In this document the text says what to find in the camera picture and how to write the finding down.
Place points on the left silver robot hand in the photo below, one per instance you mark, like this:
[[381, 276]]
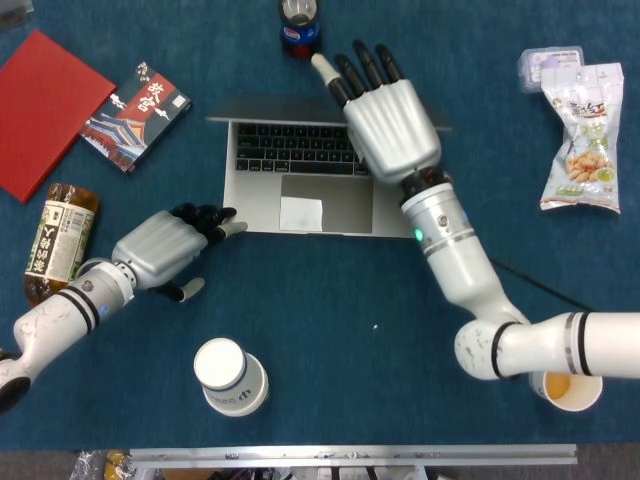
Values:
[[160, 245]]

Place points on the silver laptop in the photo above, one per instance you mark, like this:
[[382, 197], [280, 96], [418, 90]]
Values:
[[250, 210]]

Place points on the nut snack bag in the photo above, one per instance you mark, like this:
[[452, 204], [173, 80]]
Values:
[[585, 165]]

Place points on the Pepsi cola bottle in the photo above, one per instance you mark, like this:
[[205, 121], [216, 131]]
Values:
[[300, 35]]

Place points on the illustrated Chinese palace book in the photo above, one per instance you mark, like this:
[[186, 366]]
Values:
[[135, 120]]

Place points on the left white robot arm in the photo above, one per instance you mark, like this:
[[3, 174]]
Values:
[[50, 320]]

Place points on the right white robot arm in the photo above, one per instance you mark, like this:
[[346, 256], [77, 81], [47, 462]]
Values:
[[460, 260]]

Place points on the upturned white paper cup stack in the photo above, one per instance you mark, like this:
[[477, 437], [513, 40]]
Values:
[[225, 370]]

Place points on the brown tea bottle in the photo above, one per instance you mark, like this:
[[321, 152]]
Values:
[[60, 235]]

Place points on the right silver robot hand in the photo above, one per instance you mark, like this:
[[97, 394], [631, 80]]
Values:
[[390, 130]]

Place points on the aluminium frame rail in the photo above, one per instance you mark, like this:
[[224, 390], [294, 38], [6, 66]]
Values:
[[350, 452]]

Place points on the red notebook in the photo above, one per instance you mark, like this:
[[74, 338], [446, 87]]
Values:
[[40, 115]]

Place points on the paper cup with orange drink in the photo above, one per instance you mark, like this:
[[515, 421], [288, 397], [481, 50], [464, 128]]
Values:
[[575, 395]]

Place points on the crumpled clear plastic bag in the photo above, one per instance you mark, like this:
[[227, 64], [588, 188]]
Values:
[[87, 462]]

